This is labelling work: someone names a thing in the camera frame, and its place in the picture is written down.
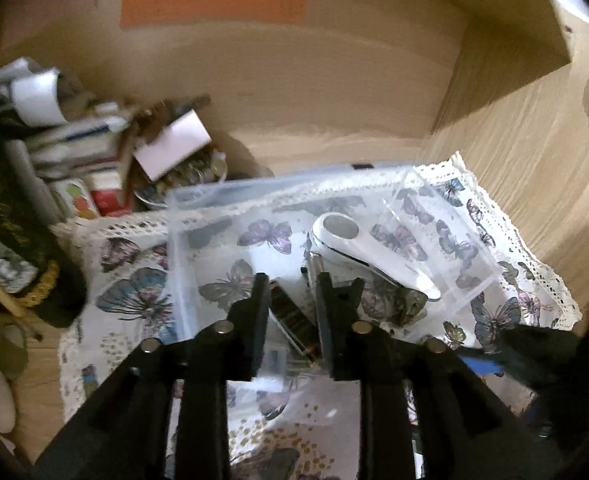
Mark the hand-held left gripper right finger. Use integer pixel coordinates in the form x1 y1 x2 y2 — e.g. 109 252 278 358
314 271 571 480

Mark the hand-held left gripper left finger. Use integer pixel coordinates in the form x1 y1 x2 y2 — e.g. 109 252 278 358
34 272 272 480

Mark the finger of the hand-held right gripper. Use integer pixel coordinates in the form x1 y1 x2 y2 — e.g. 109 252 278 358
453 322 552 388

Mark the black cylindrical tube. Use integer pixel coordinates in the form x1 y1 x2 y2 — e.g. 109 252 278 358
268 280 326 367

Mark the white handheld device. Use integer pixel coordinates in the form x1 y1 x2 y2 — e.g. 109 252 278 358
309 212 443 304

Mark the clear plastic storage box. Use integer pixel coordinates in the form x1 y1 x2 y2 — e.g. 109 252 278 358
164 162 505 377

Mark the butterfly print tablecloth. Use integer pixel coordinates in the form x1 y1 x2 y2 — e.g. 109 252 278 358
49 152 583 480

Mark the bowl of coins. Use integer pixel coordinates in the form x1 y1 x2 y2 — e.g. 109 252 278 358
131 94 231 212

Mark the pile of boxes and packets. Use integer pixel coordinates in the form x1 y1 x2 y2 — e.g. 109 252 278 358
0 57 136 222

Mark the dark wine bottle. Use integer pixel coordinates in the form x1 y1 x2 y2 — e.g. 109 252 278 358
0 94 88 330

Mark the orange sticky note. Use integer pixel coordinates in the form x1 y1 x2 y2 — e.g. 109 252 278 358
119 0 309 30

